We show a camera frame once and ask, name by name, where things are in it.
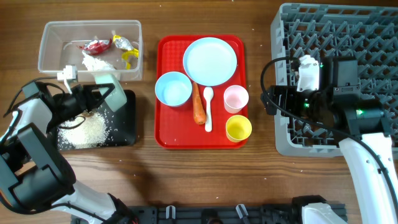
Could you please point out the grey dishwasher rack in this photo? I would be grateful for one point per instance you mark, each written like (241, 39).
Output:
(322, 30)

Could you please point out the red snack wrapper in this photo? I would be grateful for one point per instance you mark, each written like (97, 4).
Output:
(96, 47)

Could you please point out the white plastic spoon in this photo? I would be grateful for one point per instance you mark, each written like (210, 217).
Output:
(208, 94)

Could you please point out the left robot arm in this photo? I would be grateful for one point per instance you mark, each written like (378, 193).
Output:
(35, 177)

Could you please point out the yellow plastic cup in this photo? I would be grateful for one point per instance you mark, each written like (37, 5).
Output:
(238, 128)

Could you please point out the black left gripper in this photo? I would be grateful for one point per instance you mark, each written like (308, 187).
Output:
(76, 92)

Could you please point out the large light blue plate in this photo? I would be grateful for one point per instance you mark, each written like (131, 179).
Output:
(210, 61)

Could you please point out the orange carrot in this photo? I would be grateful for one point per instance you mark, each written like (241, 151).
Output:
(199, 114)

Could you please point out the red plastic tray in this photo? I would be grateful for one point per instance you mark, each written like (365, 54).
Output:
(174, 126)

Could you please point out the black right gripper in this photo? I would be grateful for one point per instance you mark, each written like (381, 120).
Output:
(288, 93)

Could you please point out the white tissue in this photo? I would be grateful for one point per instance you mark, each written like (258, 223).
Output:
(94, 64)

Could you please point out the pink plastic cup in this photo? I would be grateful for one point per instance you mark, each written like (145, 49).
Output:
(235, 98)

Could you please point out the black food waste tray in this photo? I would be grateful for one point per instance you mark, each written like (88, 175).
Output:
(122, 123)

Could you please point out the clear plastic waste bin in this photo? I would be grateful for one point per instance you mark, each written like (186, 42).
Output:
(61, 40)

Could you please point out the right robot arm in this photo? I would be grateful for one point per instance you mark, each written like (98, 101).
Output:
(328, 95)

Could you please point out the yellow snack wrapper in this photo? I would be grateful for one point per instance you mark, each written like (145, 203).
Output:
(127, 48)

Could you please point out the white rice pile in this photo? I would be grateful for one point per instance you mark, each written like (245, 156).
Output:
(83, 131)

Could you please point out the green bowl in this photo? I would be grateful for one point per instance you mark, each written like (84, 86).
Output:
(117, 97)

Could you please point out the light blue bowl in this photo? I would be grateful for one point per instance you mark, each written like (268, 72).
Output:
(173, 89)

